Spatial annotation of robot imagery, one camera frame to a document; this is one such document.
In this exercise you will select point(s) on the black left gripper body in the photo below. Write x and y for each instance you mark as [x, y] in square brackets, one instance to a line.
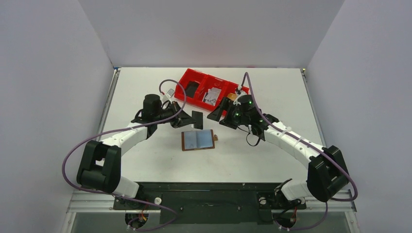
[166, 114]

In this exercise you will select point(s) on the black credit card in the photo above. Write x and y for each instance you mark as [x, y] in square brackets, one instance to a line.
[198, 120]

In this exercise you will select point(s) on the brown leather card holder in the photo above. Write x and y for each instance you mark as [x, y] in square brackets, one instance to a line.
[198, 140]

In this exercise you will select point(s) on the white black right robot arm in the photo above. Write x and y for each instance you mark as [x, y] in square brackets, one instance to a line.
[327, 171]

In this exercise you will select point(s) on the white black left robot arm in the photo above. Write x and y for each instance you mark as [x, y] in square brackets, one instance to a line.
[100, 166]

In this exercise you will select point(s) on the white grey cards in bin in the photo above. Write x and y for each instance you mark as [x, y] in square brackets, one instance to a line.
[211, 96]

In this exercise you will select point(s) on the yellow card in bin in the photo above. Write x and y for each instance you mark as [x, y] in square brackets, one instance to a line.
[232, 96]

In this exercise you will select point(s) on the black card in bin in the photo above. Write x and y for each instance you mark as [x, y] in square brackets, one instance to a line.
[191, 89]

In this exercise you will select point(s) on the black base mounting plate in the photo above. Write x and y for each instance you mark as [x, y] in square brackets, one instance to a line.
[263, 193]

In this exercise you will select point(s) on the aluminium front rail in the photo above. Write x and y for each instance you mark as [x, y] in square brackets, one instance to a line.
[84, 202]

